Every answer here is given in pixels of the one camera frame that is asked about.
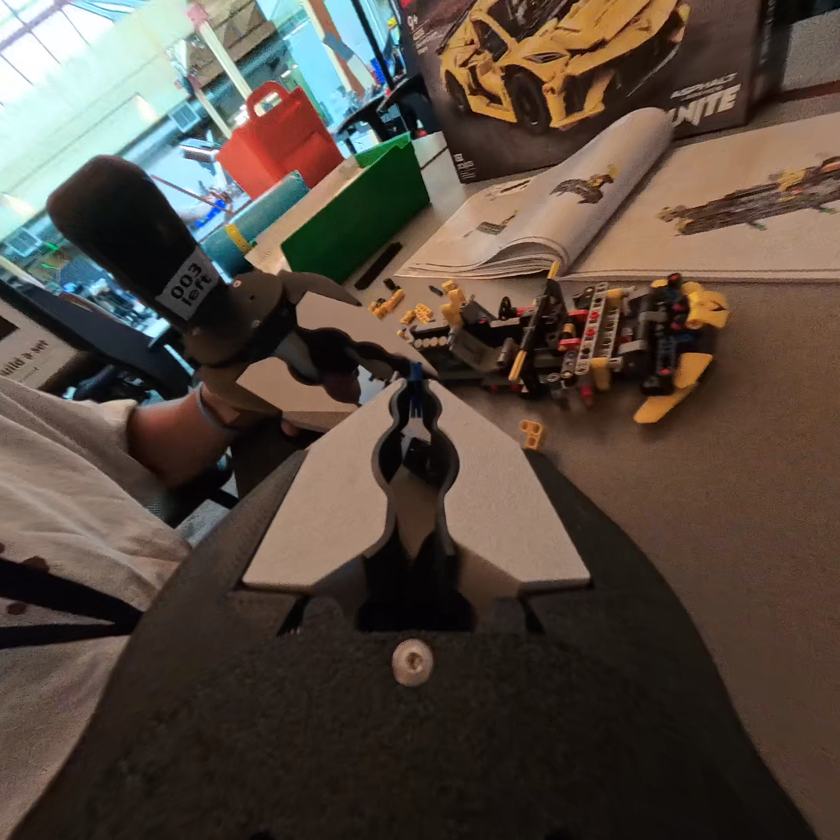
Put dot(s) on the toy car set box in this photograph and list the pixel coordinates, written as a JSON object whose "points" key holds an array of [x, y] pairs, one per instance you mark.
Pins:
{"points": [[590, 65]]}

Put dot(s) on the white printed shirt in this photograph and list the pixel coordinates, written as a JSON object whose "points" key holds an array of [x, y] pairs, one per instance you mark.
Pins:
{"points": [[65, 492]]}

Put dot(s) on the red carry bag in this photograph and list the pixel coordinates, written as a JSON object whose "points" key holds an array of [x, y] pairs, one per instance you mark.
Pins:
{"points": [[282, 144]]}

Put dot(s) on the blue connector pin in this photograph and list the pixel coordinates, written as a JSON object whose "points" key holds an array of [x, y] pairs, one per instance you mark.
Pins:
{"points": [[415, 387]]}

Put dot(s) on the cluster of yellow brick pieces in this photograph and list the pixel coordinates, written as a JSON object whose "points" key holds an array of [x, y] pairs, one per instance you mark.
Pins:
{"points": [[387, 305]]}

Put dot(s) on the toy brick car chassis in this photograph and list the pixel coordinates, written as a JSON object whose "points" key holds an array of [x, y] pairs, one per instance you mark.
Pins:
{"points": [[590, 341]]}

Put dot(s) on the green plastic bin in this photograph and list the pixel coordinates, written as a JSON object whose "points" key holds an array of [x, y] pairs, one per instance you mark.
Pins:
{"points": [[354, 223]]}

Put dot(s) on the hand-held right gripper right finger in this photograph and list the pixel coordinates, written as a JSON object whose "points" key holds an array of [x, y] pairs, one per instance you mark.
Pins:
{"points": [[518, 518]]}

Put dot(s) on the white printed paper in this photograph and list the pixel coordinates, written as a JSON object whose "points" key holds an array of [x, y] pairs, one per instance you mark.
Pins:
{"points": [[23, 354]]}

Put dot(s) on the black flat strip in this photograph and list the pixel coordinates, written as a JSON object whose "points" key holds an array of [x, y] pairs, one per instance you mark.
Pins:
{"points": [[379, 266]]}

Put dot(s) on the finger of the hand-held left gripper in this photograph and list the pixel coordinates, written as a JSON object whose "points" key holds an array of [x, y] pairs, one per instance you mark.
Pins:
{"points": [[282, 397], [367, 328]]}

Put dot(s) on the black office chair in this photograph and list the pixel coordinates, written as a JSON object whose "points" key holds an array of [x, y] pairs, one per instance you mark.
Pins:
{"points": [[400, 105]]}

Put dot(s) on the yellow angled brick piece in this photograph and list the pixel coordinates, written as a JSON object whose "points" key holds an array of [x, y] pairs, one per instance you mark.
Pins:
{"points": [[530, 434]]}

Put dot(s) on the teal roll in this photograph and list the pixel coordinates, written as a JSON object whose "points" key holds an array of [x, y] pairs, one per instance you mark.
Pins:
{"points": [[262, 216]]}

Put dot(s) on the open instruction booklet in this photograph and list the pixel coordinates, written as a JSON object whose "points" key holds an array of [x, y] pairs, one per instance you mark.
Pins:
{"points": [[558, 216]]}

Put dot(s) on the person's left hand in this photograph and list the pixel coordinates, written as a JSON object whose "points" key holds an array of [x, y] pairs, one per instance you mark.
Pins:
{"points": [[243, 418]]}

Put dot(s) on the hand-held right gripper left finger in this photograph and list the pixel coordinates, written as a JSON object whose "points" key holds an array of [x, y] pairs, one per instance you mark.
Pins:
{"points": [[321, 518]]}

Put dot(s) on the person's left forearm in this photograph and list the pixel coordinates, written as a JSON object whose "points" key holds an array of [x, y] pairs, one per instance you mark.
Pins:
{"points": [[170, 439]]}

